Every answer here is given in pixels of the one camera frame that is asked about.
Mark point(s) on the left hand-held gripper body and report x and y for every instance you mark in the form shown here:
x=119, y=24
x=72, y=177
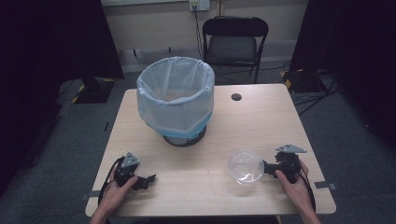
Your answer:
x=128, y=162

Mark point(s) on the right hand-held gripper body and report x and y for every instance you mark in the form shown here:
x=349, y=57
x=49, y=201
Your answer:
x=289, y=161

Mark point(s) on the clear plastic bowl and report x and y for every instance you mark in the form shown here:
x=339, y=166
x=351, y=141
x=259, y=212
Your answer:
x=246, y=167

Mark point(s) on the person's left hand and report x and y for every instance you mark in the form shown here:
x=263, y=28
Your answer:
x=115, y=194

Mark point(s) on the person's right hand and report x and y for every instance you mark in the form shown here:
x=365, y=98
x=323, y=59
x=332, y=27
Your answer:
x=294, y=191

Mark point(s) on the small black tape strip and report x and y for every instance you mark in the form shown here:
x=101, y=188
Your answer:
x=106, y=126

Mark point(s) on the grey tape strip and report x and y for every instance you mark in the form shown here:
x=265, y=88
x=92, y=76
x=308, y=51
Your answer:
x=325, y=185
x=90, y=195

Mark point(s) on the black mesh trash bin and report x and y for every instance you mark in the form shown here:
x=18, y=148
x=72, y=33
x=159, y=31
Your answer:
x=184, y=140

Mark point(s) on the bin with blue bag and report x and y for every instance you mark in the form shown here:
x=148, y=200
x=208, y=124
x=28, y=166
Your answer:
x=176, y=96

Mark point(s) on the black stand base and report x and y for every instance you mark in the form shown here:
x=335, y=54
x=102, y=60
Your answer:
x=303, y=81
x=90, y=90

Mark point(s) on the dark curtain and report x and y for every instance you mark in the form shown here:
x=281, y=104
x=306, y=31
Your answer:
x=358, y=62

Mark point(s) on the black folding chair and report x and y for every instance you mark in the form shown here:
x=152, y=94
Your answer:
x=233, y=46

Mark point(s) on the white wall outlet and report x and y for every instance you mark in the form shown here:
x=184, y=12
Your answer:
x=199, y=5

